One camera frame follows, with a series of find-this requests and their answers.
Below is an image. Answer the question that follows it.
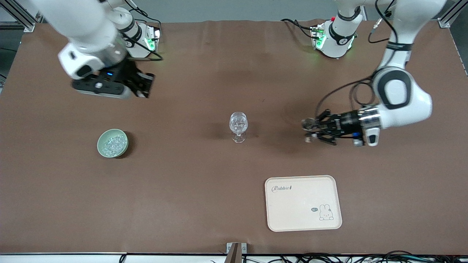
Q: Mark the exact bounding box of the steel double jigger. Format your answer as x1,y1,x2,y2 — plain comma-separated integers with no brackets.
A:
302,117,318,143

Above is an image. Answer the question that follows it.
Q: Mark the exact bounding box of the clear ice cube pile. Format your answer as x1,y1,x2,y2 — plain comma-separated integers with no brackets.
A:
103,134,127,156

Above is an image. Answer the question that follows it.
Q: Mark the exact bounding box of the clear wine glass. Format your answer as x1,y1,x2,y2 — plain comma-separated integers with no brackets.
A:
229,112,249,143

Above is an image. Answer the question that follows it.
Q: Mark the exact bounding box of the brown table cover mat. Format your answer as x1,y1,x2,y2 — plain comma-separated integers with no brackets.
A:
0,19,468,255

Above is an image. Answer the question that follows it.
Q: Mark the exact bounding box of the green ceramic bowl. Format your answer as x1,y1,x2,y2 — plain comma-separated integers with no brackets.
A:
97,129,129,158

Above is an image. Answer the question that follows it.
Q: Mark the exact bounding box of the cream rabbit print tray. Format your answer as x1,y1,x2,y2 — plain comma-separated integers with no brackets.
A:
265,175,343,232

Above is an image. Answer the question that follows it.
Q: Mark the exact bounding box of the black right arm base cable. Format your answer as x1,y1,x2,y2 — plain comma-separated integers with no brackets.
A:
124,0,162,37

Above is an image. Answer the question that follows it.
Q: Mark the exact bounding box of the black arm base cable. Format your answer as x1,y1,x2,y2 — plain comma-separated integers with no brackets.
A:
281,18,316,39
124,0,162,37

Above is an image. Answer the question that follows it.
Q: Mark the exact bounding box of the black left arm base cable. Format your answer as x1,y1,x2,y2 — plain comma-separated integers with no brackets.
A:
281,18,316,39

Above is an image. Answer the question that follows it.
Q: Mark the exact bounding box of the aluminium frame profile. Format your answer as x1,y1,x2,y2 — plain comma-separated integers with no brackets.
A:
438,0,463,29
0,0,44,33

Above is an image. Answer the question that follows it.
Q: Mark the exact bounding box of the black cable bundle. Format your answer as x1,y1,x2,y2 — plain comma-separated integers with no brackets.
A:
241,250,468,263

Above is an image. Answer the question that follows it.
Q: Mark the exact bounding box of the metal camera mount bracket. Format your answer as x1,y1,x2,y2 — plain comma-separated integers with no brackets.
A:
226,242,247,263

